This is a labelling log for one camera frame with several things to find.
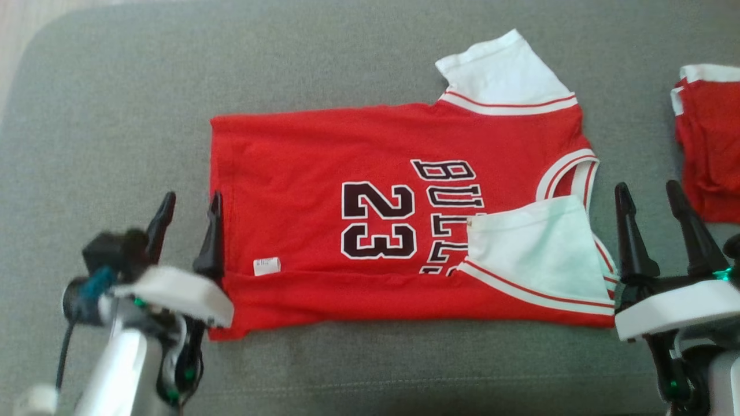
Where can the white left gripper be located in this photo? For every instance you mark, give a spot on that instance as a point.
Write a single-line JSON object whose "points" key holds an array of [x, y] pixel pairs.
{"points": [[179, 294]]}

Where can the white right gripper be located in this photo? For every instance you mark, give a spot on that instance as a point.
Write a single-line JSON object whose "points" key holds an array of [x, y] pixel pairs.
{"points": [[676, 309]]}

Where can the red shorts with white trim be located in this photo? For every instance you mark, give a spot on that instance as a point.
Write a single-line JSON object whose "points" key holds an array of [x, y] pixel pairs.
{"points": [[714, 144]]}

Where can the red white number 23 jersey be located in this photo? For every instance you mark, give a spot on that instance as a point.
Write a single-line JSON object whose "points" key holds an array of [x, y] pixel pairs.
{"points": [[300, 173]]}

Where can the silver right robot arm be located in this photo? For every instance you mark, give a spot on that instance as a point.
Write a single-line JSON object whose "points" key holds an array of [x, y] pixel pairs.
{"points": [[725, 387]]}

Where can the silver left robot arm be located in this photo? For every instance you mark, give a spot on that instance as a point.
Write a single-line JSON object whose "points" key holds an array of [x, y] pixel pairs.
{"points": [[121, 370]]}

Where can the grey sofa seat cushion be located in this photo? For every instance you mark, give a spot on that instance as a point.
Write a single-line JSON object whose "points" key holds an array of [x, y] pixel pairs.
{"points": [[376, 69]]}

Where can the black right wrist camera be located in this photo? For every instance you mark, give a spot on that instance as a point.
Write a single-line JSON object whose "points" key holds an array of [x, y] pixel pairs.
{"points": [[733, 248]]}

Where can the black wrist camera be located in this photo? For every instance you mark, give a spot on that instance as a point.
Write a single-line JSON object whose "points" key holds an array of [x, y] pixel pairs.
{"points": [[733, 248], [113, 251]]}

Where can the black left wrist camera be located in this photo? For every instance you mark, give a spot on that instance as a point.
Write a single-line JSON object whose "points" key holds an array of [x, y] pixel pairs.
{"points": [[113, 251]]}

